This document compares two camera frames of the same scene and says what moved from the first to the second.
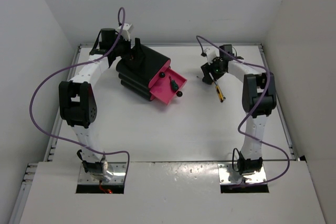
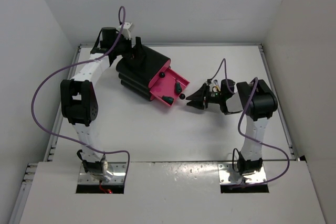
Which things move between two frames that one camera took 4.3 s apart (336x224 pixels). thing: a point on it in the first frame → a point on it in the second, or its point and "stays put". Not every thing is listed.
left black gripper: (136, 56) stays put
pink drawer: (156, 77) stays put
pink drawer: (163, 91) stays put
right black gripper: (207, 68) → (203, 93)
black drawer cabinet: (136, 79) stays put
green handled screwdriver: (174, 85) → (178, 89)
